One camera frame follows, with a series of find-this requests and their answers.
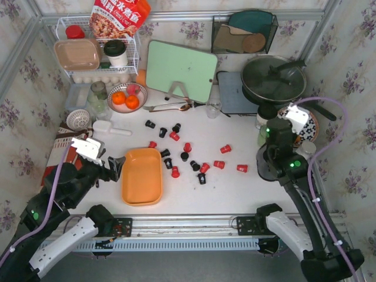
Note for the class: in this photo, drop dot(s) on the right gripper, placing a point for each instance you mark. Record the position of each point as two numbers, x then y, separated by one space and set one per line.
279 129

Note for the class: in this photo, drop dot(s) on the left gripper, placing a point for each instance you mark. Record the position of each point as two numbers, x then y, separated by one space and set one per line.
108 169

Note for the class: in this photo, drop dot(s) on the orange plastic storage basket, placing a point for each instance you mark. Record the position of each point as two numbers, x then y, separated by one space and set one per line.
142 177

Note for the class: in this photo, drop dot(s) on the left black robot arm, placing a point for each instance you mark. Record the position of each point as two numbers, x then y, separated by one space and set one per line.
79 169

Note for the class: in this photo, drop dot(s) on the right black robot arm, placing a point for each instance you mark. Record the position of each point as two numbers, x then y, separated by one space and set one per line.
323 253

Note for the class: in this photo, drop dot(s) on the jar with black lid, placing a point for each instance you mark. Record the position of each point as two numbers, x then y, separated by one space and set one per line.
265 112

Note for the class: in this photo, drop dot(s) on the flower patterned plate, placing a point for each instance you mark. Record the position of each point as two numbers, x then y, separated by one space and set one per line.
309 131

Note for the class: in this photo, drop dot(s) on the clear bottle blue label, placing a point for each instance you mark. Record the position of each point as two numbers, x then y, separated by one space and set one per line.
306 149

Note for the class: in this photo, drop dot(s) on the red striped cloth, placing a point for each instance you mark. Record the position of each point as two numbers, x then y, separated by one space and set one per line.
63 138

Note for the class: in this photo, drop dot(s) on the glass pan lid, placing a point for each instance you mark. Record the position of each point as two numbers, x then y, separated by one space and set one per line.
273 79

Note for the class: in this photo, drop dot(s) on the grey induction cooker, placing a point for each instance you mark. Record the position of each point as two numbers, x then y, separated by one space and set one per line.
233 101

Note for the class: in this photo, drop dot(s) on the white round strainer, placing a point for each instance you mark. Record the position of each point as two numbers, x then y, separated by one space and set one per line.
78 119

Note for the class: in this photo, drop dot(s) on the pale green glass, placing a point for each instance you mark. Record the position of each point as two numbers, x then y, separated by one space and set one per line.
99 107

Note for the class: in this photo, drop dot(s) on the orange tangerine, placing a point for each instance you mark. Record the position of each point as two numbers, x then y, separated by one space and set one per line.
118 98
132 102

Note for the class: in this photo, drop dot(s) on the pink fruit bowl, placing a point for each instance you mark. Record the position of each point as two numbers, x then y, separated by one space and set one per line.
142 95

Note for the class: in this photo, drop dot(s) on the light blue plastic tray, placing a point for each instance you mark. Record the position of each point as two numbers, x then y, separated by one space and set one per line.
77 96

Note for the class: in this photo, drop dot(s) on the right camera mount white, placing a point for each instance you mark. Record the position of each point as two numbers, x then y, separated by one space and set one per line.
298 117

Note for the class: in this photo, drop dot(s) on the camera mount white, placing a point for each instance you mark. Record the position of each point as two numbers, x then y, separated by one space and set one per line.
298 117
90 149

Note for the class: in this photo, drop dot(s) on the left camera mount white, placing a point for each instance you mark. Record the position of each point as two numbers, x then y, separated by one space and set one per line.
90 149

